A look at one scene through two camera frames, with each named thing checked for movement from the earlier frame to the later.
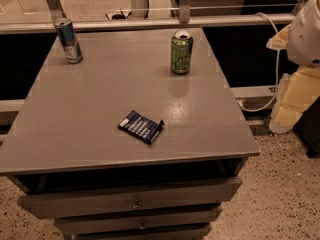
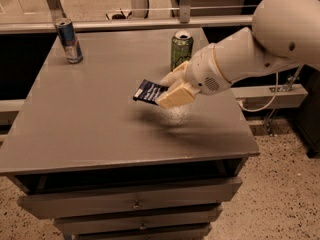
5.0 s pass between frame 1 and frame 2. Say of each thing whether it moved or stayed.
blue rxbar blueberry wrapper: moved
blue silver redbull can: stayed
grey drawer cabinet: stayed
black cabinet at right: stayed
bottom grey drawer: stayed
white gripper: moved
